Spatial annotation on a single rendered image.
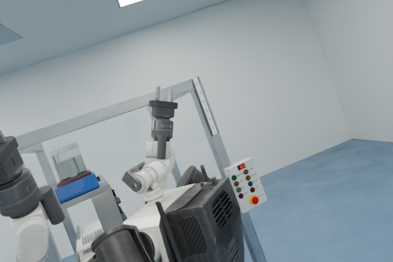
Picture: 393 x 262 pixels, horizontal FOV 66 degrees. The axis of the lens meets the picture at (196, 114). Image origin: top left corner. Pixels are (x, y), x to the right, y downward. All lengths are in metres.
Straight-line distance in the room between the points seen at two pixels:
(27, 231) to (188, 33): 4.50
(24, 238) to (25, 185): 0.12
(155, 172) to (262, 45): 4.48
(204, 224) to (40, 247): 0.38
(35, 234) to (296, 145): 4.85
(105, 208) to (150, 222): 0.83
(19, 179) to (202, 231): 0.44
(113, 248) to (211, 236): 0.23
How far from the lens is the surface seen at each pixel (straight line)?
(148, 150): 1.22
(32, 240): 0.82
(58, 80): 5.10
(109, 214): 1.66
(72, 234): 2.75
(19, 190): 0.77
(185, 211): 0.80
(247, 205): 1.77
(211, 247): 0.81
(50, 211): 0.83
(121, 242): 0.77
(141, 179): 0.89
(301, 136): 5.39
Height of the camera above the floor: 1.45
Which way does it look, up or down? 1 degrees down
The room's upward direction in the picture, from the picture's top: 20 degrees counter-clockwise
